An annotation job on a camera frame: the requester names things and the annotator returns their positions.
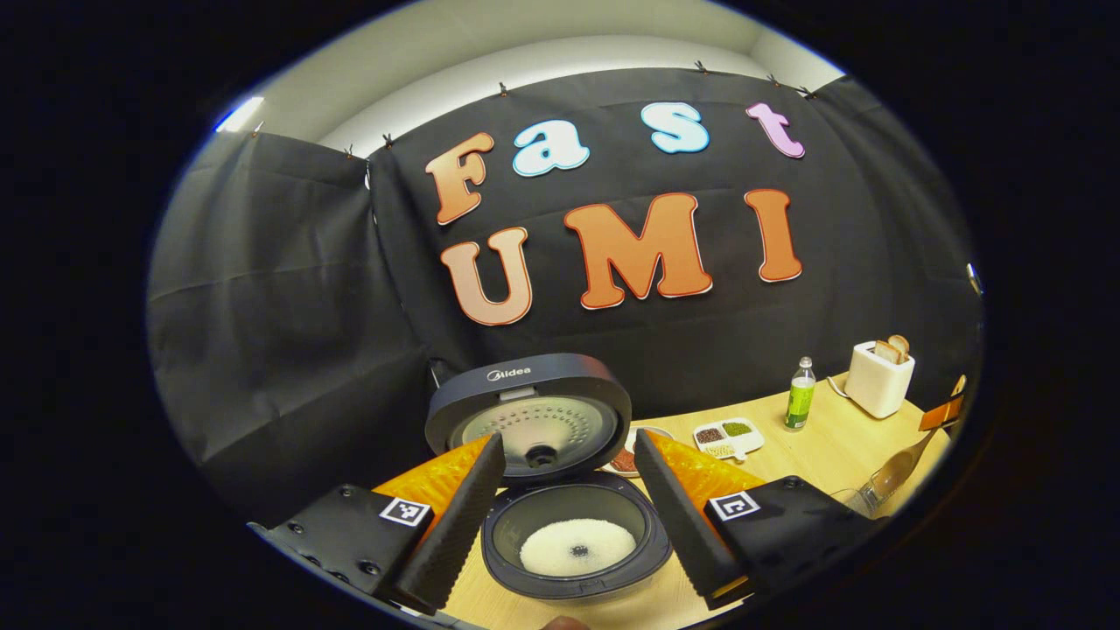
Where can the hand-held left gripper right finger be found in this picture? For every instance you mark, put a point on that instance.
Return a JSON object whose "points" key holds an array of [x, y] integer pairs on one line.
{"points": [[678, 525]]}

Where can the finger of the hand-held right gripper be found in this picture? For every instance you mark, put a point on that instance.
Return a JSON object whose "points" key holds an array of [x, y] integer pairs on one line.
{"points": [[941, 413]]}

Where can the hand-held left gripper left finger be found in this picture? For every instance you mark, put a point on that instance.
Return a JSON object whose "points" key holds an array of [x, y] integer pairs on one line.
{"points": [[455, 525]]}

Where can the wooden spoon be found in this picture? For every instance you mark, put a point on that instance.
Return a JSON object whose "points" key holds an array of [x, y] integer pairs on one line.
{"points": [[897, 472]]}

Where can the white rice heap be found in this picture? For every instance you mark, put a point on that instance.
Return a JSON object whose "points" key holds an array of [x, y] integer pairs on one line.
{"points": [[577, 547]]}

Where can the dark grey rice cooker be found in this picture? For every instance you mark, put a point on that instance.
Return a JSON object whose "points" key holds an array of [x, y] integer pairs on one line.
{"points": [[525, 385]]}

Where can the white toaster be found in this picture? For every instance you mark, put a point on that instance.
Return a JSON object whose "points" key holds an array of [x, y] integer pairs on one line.
{"points": [[875, 389]]}

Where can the toast slices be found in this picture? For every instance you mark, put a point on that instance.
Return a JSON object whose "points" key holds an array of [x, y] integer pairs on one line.
{"points": [[891, 350]]}

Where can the red meat piece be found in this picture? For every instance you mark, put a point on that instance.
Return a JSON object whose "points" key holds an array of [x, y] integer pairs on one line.
{"points": [[623, 461]]}

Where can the white round plate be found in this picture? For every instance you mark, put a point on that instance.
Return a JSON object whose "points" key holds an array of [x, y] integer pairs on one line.
{"points": [[652, 431]]}

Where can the white divided bean dish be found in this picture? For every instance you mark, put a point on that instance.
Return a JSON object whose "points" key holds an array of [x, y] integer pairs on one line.
{"points": [[744, 442]]}

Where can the green label plastic bottle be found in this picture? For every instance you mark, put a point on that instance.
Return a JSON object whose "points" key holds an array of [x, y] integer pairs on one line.
{"points": [[799, 398]]}

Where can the black backdrop cloth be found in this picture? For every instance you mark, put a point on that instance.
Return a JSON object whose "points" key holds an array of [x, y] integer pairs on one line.
{"points": [[262, 306]]}

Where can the ceiling light strip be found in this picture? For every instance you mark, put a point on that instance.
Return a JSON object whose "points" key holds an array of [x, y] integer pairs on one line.
{"points": [[239, 115]]}

